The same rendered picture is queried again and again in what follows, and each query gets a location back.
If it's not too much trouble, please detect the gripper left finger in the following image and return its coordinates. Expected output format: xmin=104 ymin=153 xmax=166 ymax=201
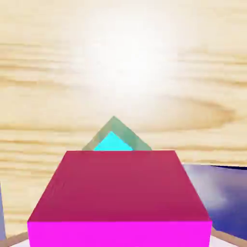
xmin=0 ymin=231 xmax=30 ymax=247

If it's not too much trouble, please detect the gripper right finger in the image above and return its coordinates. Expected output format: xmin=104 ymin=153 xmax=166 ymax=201
xmin=209 ymin=227 xmax=247 ymax=247

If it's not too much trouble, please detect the small magenta cube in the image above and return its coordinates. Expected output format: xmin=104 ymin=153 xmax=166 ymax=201
xmin=27 ymin=150 xmax=213 ymax=247

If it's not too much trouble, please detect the small cyan cube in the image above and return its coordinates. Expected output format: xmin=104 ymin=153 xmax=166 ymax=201
xmin=82 ymin=115 xmax=152 ymax=152

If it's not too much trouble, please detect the large blue box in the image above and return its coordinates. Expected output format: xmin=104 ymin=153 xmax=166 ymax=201
xmin=0 ymin=181 xmax=8 ymax=247
xmin=182 ymin=164 xmax=247 ymax=241

